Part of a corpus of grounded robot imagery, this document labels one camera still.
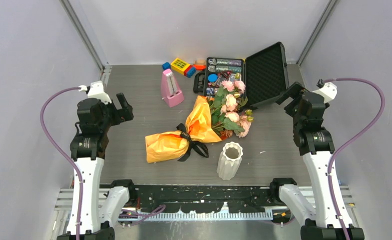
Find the black open poker case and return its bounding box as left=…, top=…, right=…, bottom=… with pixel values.
left=193, top=41, right=289, bottom=108

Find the blue toy block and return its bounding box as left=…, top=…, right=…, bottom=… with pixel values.
left=162, top=62, right=171, bottom=70

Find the pink metronome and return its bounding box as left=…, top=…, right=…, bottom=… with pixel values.
left=160, top=69, right=184, bottom=108

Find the blue round poker chip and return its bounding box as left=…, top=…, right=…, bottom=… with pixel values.
left=208, top=74, right=218, bottom=83

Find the orange flower bouquet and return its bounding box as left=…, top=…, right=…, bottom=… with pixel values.
left=145, top=80, right=253, bottom=164

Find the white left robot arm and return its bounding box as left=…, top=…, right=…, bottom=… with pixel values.
left=57, top=81, right=137, bottom=240

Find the black printed ribbon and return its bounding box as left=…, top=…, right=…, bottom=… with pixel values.
left=176, top=123, right=209, bottom=162

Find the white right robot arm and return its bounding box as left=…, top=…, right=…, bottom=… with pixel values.
left=269, top=82, right=365, bottom=240

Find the orange toy piece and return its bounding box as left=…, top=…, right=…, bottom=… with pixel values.
left=193, top=59, right=207, bottom=71

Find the yellow toy block house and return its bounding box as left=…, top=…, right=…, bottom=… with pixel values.
left=170, top=58, right=196, bottom=78

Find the white ribbed vase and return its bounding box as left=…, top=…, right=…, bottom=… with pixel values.
left=217, top=141, right=243, bottom=181

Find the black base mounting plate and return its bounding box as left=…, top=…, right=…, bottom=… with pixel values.
left=124, top=184, right=285, bottom=214

